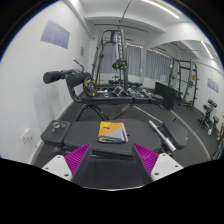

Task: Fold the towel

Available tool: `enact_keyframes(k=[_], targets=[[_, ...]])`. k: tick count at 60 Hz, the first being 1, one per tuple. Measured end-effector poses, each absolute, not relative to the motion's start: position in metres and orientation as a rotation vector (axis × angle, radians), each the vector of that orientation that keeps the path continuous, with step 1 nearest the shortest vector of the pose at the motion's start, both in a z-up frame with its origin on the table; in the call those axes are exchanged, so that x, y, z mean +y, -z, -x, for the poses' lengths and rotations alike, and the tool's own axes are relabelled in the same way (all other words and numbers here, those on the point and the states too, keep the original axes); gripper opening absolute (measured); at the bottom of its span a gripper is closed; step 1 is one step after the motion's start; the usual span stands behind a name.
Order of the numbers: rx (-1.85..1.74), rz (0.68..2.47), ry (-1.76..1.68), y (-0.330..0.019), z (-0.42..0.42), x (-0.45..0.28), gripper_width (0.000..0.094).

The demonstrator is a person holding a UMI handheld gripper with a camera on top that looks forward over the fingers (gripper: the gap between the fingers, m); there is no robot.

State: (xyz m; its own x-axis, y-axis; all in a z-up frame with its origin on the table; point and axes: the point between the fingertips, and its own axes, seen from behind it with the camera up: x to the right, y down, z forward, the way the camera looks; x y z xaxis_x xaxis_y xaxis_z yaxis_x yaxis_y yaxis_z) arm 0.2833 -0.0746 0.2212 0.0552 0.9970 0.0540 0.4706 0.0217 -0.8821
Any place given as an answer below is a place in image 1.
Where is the chrome barbell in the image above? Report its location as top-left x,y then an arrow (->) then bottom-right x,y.
148,119 -> 178,153

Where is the black padded block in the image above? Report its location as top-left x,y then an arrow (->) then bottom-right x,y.
153,81 -> 178,111

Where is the black cable rack machine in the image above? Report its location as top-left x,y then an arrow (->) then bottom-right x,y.
90,28 -> 130,93

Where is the black padded weight bench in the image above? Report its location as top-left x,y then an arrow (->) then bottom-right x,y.
39,118 -> 189,189

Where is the white wall socket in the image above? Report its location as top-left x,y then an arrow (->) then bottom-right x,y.
23,128 -> 34,139
19,133 -> 29,145

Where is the black squat rack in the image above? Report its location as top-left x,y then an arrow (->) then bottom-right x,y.
168,58 -> 200,110

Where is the black dumbbell stand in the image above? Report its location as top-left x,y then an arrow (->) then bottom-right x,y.
199,99 -> 221,135

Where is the group of dumbbells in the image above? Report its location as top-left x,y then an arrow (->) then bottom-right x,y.
128,87 -> 154,100

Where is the black yellow weight plate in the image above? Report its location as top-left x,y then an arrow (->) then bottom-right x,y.
83,76 -> 98,98

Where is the small purple wall poster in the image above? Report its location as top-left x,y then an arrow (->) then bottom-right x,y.
206,78 -> 220,94

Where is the black roller-pad exercise bench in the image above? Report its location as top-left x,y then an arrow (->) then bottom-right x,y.
42,58 -> 165,122

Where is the grey window curtain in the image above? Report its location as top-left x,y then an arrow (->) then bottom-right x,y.
144,49 -> 173,81
99,43 -> 143,78

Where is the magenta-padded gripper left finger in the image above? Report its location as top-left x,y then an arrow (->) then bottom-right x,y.
41,143 -> 92,184

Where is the yellow orange blue printed towel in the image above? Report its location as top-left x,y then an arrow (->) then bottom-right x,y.
97,121 -> 129,144

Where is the long ceiling light strip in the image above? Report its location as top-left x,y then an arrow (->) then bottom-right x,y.
199,40 -> 215,60
141,0 -> 181,20

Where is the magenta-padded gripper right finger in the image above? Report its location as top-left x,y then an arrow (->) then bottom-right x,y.
131,142 -> 184,183

